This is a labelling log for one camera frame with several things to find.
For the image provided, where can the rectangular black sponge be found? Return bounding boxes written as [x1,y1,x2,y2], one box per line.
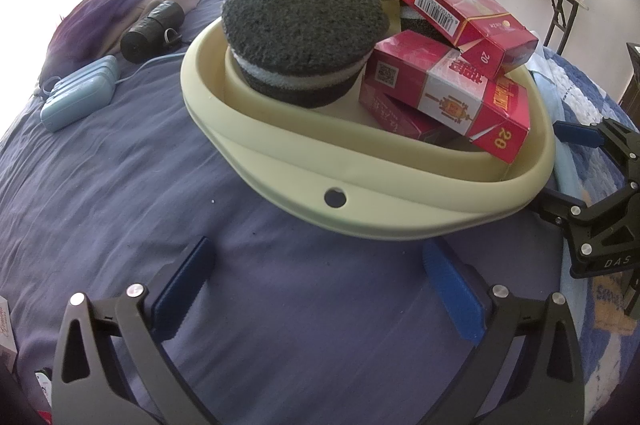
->
[397,0,453,43]

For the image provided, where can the pale yellow plastic basin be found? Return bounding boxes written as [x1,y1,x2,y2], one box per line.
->
[181,0,557,242]

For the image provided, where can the white thin cable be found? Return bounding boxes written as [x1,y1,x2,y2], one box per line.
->
[32,50,186,98]

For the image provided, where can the red and white cigarette box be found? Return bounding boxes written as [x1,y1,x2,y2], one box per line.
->
[359,77,463,143]

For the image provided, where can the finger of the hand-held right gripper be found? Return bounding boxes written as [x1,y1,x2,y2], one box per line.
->
[552,119,640,186]
[532,185,640,231]

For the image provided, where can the blue checkered blanket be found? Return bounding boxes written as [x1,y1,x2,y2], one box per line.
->
[530,47,640,425]

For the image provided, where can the black cylindrical device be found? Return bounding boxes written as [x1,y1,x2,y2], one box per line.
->
[120,0,183,64]

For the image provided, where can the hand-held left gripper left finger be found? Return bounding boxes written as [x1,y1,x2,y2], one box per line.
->
[51,236,217,425]

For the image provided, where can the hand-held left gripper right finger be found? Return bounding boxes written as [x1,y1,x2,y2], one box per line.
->
[421,239,585,425]

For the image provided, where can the pale blue case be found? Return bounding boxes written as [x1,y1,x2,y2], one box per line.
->
[40,55,121,133]

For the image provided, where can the red gold print cigarette box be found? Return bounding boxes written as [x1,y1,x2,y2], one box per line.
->
[365,30,532,164]

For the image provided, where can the round black sponge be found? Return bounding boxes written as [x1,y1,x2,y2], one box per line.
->
[221,0,392,110]

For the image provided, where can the dark blue bedsheet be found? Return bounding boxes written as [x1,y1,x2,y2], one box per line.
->
[0,0,571,425]

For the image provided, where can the purple clothes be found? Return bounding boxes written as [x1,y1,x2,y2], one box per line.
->
[37,0,156,86]

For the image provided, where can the white printed box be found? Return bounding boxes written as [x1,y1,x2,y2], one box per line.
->
[0,295,18,371]

